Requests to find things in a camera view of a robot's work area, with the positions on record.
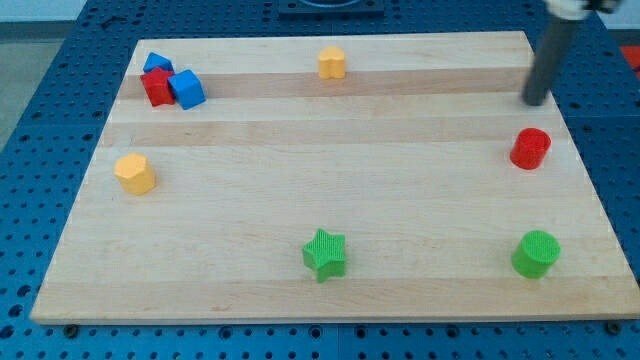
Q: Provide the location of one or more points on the red star block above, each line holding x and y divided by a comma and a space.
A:
157, 87

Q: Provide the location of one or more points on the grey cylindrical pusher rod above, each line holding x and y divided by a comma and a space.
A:
549, 56

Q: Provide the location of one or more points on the green cylinder block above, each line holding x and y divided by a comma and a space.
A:
535, 254

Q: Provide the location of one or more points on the red cylinder block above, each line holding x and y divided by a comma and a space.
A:
530, 148

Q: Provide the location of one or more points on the yellow heart block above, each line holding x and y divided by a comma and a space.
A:
331, 63

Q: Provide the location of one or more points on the wooden board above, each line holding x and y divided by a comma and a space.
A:
407, 156

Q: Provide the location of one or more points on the blue cube block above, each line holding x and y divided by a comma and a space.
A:
187, 89

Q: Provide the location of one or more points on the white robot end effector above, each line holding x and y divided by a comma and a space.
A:
580, 9

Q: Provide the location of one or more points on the green star block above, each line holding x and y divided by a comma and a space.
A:
325, 255

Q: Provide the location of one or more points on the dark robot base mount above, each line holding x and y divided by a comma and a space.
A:
288, 9

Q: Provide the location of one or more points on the yellow hexagon block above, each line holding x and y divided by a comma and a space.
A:
135, 174

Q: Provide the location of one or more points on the blue pentagon block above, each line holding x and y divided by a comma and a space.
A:
155, 60

